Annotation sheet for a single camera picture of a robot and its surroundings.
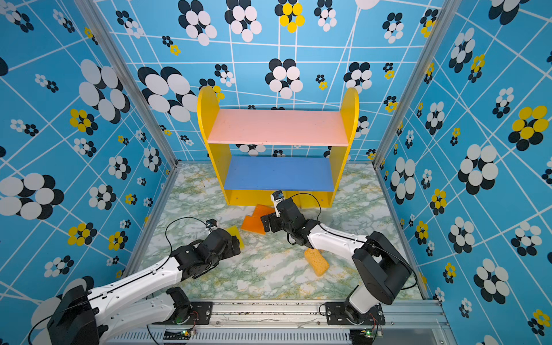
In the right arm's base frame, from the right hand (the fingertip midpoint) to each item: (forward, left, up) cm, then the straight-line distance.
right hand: (274, 213), depth 87 cm
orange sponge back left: (+8, +7, -9) cm, 14 cm away
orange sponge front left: (+1, +10, -11) cm, 15 cm away
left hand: (-11, +15, -4) cm, 19 cm away
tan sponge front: (-17, -17, -8) cm, 25 cm away
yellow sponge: (+12, -15, -9) cm, 22 cm away
